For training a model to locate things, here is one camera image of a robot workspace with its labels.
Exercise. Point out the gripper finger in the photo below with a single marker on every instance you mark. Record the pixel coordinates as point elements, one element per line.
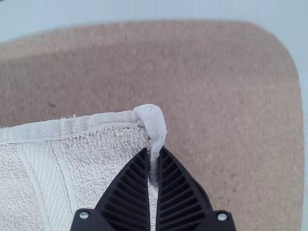
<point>125,197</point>
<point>180,199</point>

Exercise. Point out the pale towel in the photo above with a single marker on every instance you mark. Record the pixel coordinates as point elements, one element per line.
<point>60,168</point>

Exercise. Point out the cork mat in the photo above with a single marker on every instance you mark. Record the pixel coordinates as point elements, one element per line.
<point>216,96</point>

